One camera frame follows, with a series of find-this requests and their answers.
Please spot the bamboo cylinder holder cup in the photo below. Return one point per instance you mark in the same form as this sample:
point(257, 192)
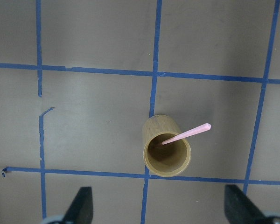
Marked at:
point(167, 160)

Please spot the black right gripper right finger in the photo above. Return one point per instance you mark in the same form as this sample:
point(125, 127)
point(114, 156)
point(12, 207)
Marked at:
point(239, 209)

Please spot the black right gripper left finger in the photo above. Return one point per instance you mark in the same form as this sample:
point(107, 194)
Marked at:
point(81, 208)

